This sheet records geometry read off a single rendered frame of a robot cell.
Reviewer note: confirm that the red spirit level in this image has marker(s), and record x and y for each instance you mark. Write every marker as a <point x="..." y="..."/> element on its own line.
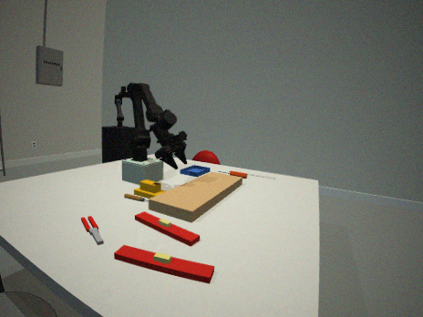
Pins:
<point x="190" y="270"/>
<point x="167" y="228"/>

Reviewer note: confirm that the brown wooden-handled awl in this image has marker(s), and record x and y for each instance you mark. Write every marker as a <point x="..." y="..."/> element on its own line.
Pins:
<point x="128" y="196"/>

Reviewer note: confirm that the blue shallow tray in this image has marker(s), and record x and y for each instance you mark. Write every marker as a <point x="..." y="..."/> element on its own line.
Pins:
<point x="194" y="171"/>

